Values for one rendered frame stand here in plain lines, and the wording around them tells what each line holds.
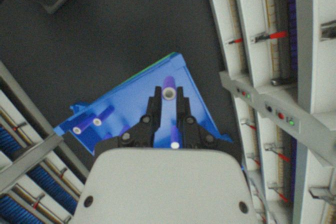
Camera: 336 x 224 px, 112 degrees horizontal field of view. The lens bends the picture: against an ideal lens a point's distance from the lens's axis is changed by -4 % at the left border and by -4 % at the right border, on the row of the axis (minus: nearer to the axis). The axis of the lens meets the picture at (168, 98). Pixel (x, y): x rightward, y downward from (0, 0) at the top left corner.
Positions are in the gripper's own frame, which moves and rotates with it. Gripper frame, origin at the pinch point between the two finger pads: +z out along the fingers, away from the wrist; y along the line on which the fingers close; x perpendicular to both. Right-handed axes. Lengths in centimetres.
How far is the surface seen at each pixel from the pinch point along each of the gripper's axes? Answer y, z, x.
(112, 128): -15.6, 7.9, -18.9
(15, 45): -98, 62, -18
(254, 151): 54, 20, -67
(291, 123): 30.7, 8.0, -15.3
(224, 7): 22, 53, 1
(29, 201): -84, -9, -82
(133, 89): -8.8, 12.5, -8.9
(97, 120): -14.8, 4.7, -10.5
